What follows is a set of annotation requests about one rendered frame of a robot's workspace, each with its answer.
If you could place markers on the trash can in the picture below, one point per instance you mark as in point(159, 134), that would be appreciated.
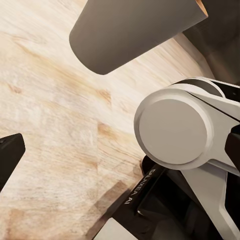
point(111, 33)

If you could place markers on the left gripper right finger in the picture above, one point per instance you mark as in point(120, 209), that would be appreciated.
point(232, 148)

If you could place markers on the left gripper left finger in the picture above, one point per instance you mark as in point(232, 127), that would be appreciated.
point(12, 148)

